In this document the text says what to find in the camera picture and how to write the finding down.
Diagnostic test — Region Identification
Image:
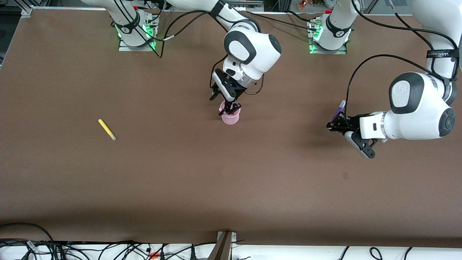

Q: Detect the purple marker pen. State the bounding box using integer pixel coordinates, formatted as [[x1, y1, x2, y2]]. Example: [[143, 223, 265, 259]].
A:
[[334, 100, 346, 121]]

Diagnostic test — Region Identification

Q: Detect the pink plastic cup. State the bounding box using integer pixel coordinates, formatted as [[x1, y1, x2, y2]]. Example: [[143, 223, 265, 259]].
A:
[[220, 101, 241, 125]]

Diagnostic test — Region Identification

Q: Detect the grey power strip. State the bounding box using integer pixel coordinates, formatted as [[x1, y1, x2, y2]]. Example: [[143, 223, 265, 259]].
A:
[[231, 0, 265, 12]]

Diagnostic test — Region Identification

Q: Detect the yellow marker pen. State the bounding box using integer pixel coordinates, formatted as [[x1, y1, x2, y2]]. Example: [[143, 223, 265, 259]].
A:
[[98, 119, 117, 141]]

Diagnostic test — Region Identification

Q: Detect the long black table cable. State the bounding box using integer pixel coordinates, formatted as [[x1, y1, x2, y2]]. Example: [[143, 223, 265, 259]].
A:
[[249, 12, 320, 33]]

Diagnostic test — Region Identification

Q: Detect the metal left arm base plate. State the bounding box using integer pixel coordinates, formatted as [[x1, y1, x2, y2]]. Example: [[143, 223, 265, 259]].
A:
[[309, 43, 348, 55]]

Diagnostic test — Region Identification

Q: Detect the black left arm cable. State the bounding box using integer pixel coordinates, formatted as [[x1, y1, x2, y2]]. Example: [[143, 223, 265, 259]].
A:
[[345, 0, 461, 116]]

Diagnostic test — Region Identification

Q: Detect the short black table cable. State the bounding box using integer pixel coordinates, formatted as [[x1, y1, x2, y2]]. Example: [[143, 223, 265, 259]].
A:
[[285, 10, 322, 22]]

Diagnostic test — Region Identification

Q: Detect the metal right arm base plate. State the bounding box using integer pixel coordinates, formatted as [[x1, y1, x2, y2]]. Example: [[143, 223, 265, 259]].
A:
[[118, 39, 156, 52]]

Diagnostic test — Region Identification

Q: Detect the grey metal camera post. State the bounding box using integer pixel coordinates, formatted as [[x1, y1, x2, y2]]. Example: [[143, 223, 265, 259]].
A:
[[209, 231, 233, 260]]

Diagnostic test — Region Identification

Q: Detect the black tangled floor cable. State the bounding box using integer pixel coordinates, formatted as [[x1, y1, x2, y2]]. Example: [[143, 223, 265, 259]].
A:
[[97, 241, 218, 260], [0, 238, 135, 260]]

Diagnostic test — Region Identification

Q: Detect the aluminium frame profile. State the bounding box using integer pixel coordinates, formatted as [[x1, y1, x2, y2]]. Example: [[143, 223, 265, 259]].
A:
[[20, 0, 35, 17]]

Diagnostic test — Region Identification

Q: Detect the black looped floor cable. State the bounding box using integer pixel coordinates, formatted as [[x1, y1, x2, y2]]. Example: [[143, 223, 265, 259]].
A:
[[0, 222, 55, 260]]

